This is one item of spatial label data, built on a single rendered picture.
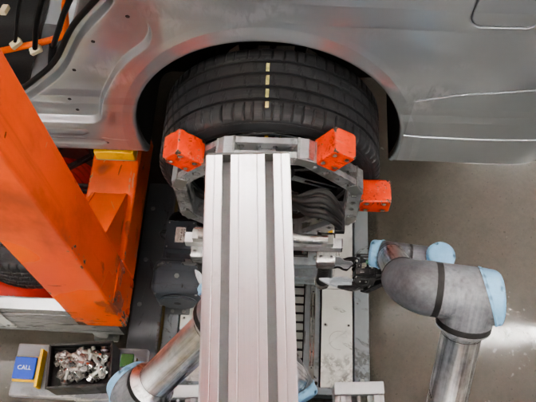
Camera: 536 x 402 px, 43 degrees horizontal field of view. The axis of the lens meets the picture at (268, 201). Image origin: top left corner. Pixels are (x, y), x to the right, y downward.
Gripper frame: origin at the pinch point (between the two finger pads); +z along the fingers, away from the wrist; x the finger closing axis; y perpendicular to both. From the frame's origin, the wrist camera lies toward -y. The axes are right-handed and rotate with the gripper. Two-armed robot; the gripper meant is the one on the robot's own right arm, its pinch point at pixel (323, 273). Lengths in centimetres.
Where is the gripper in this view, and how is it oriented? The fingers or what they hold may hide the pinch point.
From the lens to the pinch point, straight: 194.6
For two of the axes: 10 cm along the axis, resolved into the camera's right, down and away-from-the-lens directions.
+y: -0.2, -4.5, -9.0
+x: -0.5, 8.9, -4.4
